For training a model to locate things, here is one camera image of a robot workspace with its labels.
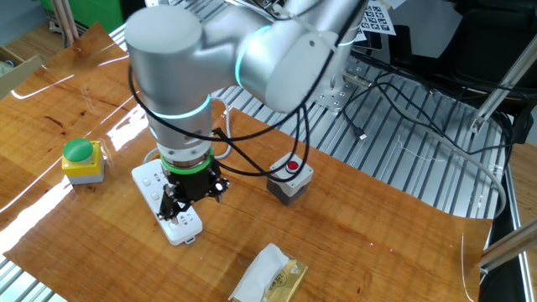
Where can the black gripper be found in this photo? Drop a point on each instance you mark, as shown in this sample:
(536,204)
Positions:
(195,182)

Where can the white four-socket power strip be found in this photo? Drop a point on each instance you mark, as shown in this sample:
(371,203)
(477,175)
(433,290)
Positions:
(147,180)

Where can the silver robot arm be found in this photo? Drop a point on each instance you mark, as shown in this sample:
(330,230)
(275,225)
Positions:
(176,75)

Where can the red button grey box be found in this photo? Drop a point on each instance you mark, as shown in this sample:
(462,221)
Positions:
(293,184)

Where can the gold tissue pack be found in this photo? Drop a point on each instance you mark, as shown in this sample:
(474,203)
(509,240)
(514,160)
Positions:
(268,277)

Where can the green button yellow box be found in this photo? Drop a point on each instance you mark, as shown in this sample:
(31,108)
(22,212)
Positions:
(81,161)

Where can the brown wood-pattern mat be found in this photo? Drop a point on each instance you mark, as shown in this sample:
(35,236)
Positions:
(335,235)

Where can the green plastic bin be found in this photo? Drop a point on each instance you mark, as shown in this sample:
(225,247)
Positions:
(88,10)

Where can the cardboard box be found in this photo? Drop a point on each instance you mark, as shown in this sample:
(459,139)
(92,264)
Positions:
(17,71)

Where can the black marker calibration sheet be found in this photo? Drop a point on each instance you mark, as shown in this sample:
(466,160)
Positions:
(379,19)

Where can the black chair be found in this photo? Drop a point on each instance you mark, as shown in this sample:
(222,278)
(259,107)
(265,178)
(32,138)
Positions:
(482,46)

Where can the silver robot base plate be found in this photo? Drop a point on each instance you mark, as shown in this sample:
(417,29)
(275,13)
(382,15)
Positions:
(335,98)

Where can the aluminium frame profile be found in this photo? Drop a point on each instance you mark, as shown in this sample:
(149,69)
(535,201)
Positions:
(501,84)
(509,247)

